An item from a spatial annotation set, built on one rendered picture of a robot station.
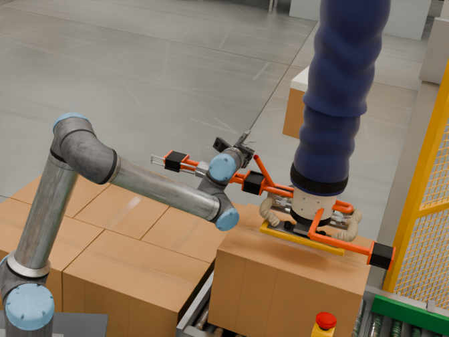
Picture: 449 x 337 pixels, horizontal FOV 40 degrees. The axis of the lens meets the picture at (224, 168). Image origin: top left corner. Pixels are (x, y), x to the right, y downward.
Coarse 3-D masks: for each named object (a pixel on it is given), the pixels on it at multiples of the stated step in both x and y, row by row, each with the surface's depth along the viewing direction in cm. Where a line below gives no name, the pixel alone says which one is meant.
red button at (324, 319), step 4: (320, 312) 211; (324, 312) 210; (316, 316) 209; (320, 316) 208; (324, 316) 209; (328, 316) 209; (332, 316) 209; (316, 320) 208; (320, 320) 207; (324, 320) 207; (328, 320) 207; (332, 320) 207; (336, 320) 209; (320, 324) 206; (324, 324) 206; (328, 324) 206; (332, 324) 207; (320, 328) 209; (324, 328) 208; (328, 328) 206
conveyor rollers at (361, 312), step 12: (204, 312) 275; (360, 312) 287; (204, 324) 270; (360, 324) 282; (372, 324) 282; (396, 324) 283; (240, 336) 265; (372, 336) 274; (396, 336) 276; (420, 336) 278; (432, 336) 280
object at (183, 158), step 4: (168, 152) 262; (172, 152) 263; (176, 152) 263; (164, 156) 259; (168, 156) 259; (172, 156) 260; (176, 156) 260; (180, 156) 260; (184, 156) 261; (188, 156) 263; (164, 160) 260; (180, 160) 257; (184, 160) 259; (180, 164) 258; (180, 168) 259
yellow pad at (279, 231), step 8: (264, 224) 247; (280, 224) 248; (288, 224) 244; (264, 232) 245; (272, 232) 243; (280, 232) 244; (288, 232) 243; (296, 232) 244; (320, 232) 241; (296, 240) 241; (304, 240) 241; (312, 240) 241; (320, 248) 239; (328, 248) 238; (336, 248) 238
